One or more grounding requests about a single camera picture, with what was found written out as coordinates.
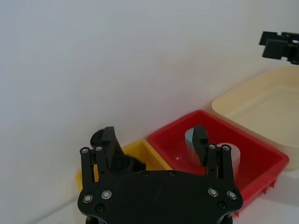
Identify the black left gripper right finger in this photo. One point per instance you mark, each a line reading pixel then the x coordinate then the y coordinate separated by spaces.
pixel 199 144

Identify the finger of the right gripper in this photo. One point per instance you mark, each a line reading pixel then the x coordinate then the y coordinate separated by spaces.
pixel 268 37
pixel 274 49

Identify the white cylinder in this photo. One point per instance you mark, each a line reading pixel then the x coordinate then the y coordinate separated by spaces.
pixel 235 156

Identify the red plastic bin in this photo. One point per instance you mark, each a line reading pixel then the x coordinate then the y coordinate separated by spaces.
pixel 252 163

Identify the yellow plastic bin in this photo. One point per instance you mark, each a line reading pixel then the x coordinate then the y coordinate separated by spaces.
pixel 140 151

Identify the white table cloth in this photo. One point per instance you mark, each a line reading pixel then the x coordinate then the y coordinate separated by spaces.
pixel 280 200

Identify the blue-grey cylinder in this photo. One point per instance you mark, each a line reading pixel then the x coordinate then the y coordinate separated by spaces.
pixel 188 140

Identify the black cylinder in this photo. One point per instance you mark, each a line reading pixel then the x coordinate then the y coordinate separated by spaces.
pixel 127 163

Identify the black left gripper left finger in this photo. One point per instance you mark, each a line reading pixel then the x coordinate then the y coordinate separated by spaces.
pixel 86 165

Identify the cream plastic bin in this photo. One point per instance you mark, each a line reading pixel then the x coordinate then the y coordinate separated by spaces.
pixel 261 102

